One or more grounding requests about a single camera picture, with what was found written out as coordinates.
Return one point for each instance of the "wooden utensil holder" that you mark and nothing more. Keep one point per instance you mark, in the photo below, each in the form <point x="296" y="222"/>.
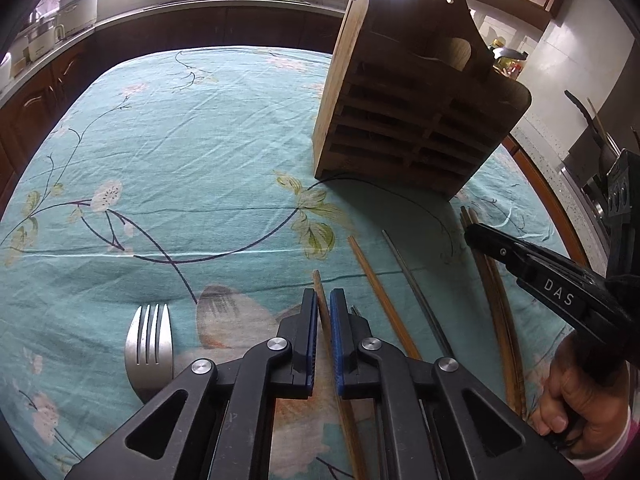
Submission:
<point x="400" y="110"/>

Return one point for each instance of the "condiment bottle rack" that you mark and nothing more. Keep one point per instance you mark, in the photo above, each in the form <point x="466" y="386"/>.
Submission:
<point x="510" y="62"/>

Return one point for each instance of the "white rice cooker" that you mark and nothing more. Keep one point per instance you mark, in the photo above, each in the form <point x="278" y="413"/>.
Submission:
<point x="42" y="42"/>

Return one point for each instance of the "white kitchen appliance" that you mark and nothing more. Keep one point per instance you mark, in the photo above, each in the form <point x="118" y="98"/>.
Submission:
<point x="10" y="72"/>

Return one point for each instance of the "metal chopstick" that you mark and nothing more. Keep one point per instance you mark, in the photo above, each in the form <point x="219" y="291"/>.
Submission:
<point x="417" y="290"/>

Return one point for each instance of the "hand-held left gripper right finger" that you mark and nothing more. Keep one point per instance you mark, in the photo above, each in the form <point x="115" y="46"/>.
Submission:
<point x="336" y="355"/>

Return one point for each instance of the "person's right hand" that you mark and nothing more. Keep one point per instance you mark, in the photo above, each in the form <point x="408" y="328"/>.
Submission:
<point x="600" y="400"/>

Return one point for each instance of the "wooden chopstick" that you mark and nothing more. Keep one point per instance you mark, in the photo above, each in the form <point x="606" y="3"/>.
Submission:
<point x="322" y="300"/>
<point x="375" y="290"/>
<point x="517" y="370"/>

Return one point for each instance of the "teal floral tablecloth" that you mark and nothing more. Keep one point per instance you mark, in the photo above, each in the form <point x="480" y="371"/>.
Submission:
<point x="200" y="160"/>

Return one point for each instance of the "metal fork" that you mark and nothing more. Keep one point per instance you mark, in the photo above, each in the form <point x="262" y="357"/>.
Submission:
<point x="147" y="360"/>

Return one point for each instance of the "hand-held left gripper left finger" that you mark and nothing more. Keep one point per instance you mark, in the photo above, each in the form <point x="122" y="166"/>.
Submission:
<point x="313" y="350"/>

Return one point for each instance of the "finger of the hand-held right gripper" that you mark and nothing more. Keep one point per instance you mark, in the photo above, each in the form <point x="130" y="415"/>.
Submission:
<point x="505" y="250"/>

